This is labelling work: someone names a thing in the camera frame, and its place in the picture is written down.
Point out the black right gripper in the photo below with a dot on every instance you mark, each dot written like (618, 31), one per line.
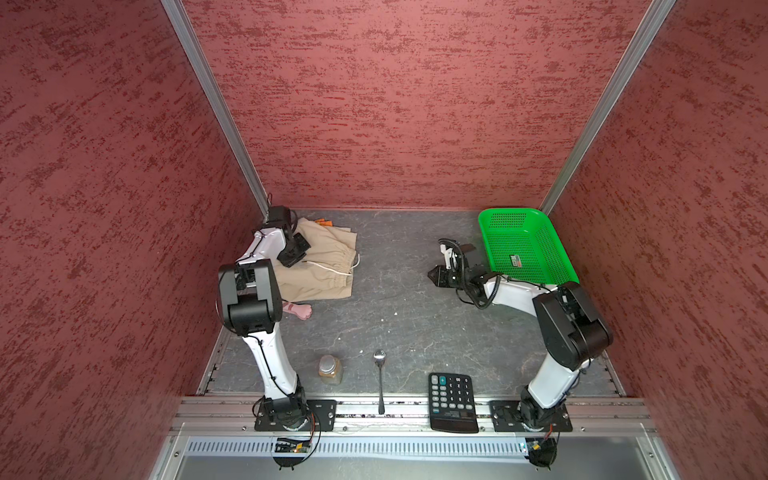
(438, 272)

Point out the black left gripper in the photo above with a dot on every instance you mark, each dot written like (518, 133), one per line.
(303, 247)

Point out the beige shorts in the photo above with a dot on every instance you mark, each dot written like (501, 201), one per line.
(326, 272)

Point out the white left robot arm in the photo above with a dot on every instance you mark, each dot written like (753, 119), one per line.
(250, 305)

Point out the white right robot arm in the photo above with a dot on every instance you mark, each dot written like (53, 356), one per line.
(573, 332)

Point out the green plastic basket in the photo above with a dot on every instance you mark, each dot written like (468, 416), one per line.
(530, 234)

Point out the pink cat paw scoop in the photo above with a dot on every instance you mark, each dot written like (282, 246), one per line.
(301, 311)

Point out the metal spoon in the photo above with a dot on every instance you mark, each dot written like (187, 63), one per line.
(379, 358)

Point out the small amber glass jar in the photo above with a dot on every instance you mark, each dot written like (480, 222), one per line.
(330, 370)

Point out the black calculator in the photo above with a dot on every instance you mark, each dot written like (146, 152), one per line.
(451, 404)

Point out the right circuit board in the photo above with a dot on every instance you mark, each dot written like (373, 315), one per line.
(542, 453)

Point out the circuit board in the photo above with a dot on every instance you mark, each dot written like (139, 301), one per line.
(542, 453)
(287, 446)

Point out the left circuit board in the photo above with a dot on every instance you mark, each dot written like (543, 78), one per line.
(287, 446)

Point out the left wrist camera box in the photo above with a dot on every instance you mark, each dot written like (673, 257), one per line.
(279, 217)

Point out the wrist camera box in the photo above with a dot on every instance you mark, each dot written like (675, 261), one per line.
(450, 250)
(279, 217)

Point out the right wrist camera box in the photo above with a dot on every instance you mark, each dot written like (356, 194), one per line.
(450, 250)

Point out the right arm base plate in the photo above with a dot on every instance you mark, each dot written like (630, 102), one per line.
(528, 417)

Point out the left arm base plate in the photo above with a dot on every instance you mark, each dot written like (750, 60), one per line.
(319, 415)

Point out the aluminium front rail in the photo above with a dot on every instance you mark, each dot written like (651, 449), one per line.
(357, 415)

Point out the aluminium corner post left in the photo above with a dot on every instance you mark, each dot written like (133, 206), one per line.
(190, 43)

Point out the aluminium corner post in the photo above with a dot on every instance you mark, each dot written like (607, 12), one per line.
(190, 43)
(646, 31)

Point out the aluminium corner post right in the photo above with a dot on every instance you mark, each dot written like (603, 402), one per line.
(646, 31)

